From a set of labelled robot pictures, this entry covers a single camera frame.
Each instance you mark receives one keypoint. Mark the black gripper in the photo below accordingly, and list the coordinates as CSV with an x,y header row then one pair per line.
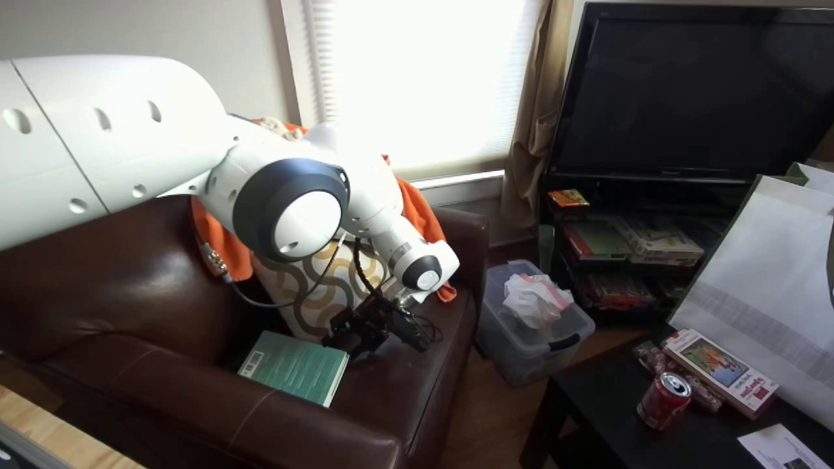
x,y
365,326

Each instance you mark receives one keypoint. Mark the teal green book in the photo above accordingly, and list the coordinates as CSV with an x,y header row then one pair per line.
x,y
293,367

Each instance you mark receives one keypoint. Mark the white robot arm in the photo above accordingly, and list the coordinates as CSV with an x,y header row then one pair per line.
x,y
83,137

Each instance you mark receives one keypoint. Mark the brown leather couch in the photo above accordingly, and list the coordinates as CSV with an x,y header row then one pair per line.
x,y
124,321

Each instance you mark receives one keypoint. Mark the orange blanket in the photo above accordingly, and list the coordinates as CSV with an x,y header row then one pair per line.
x,y
417,213

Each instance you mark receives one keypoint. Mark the clear plastic storage bin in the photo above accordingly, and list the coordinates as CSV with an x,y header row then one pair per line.
x,y
528,326

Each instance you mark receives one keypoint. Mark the beige curtain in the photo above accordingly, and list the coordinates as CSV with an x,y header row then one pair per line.
x,y
538,111

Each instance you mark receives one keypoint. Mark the white window blind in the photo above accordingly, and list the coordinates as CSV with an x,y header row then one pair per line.
x,y
434,85

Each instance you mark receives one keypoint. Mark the black coffee table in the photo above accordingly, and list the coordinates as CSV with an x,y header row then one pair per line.
x,y
588,421

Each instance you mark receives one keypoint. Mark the black tv stand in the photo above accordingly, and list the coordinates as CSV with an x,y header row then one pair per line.
x,y
632,248

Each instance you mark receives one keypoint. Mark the wooden table with rails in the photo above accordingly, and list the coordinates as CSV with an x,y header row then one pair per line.
x,y
56,441

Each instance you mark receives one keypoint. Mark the red soda can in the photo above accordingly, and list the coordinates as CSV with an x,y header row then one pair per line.
x,y
662,399

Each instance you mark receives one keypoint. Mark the colourful card box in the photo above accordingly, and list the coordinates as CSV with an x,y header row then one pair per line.
x,y
738,384

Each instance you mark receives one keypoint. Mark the black television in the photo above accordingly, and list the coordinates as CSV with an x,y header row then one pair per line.
x,y
697,89

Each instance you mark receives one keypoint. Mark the white shopping bag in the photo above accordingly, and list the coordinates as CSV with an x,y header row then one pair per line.
x,y
766,292

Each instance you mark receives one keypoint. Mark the white paper sheet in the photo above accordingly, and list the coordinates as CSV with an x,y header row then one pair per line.
x,y
777,447

